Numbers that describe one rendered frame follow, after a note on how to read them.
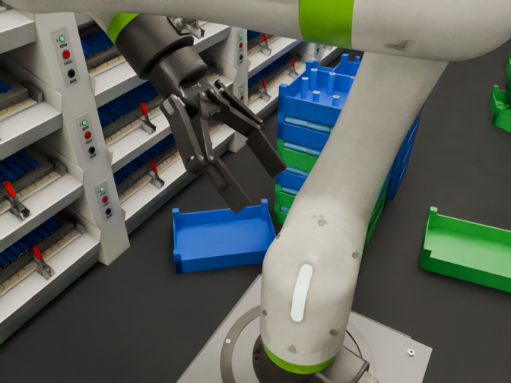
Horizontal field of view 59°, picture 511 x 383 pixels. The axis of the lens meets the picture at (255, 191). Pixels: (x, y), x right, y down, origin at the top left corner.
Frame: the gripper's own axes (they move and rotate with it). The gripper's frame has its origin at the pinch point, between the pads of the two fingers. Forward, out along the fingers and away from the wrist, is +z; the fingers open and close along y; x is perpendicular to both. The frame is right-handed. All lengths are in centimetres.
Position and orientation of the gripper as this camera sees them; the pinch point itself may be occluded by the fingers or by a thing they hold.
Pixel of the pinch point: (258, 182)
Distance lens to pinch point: 62.4
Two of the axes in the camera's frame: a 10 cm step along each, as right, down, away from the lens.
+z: 5.9, 8.0, 0.8
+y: 3.8, -3.7, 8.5
